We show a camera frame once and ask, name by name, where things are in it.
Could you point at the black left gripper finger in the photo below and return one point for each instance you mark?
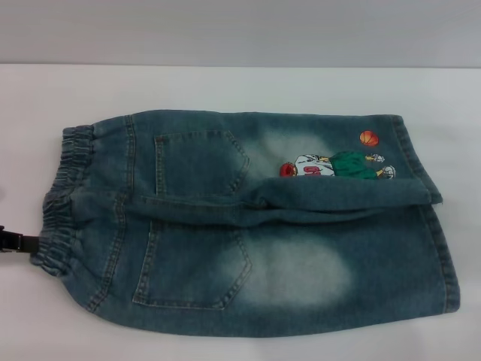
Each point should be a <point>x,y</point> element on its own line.
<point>11,242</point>

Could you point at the blue denim shorts cartoon print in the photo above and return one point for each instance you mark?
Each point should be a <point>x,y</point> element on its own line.
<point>244,270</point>

